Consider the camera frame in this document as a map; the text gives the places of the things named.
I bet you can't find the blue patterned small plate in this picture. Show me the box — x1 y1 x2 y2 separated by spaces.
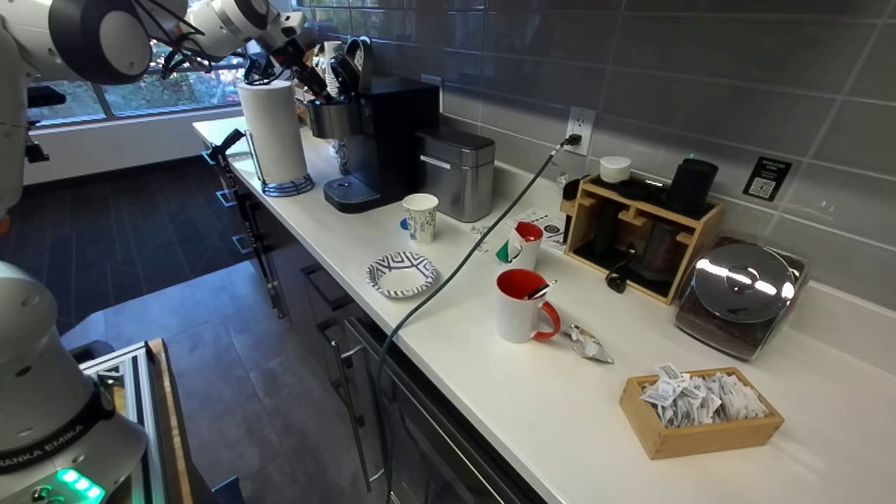
367 251 439 298

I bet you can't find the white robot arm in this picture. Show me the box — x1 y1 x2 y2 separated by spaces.
0 0 327 504

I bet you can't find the black Keurig coffee maker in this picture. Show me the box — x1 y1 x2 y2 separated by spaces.
307 79 439 213

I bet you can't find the small white cup on rack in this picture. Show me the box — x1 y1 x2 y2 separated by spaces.
600 156 629 185

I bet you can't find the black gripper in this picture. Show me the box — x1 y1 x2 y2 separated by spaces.
276 35 369 101

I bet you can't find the stainless steel canister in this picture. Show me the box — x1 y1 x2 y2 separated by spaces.
418 126 496 224

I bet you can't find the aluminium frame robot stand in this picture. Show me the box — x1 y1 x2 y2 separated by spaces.
82 338 205 504

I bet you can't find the white patterned paper cup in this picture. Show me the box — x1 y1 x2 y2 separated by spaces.
399 193 439 242

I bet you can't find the black wall sign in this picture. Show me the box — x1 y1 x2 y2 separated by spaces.
742 156 793 200

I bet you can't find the black cylindrical jar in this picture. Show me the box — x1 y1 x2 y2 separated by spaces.
667 158 717 213

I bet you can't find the wooden box of sachets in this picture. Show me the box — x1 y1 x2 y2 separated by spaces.
619 364 784 459

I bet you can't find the wooden organizer rack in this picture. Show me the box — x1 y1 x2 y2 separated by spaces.
562 177 723 301

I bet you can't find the small white red cup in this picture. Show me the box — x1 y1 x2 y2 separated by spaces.
496 221 542 268

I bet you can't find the white paper towel roll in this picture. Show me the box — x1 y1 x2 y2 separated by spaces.
241 80 314 199

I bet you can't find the white mug red interior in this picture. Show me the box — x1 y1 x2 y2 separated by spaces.
496 268 560 342

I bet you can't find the white wall outlet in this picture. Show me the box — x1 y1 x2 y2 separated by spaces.
565 105 597 154

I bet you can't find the black camera tripod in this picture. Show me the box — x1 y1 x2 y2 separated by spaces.
24 84 66 163

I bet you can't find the black power cable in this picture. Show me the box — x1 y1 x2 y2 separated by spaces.
367 132 584 504

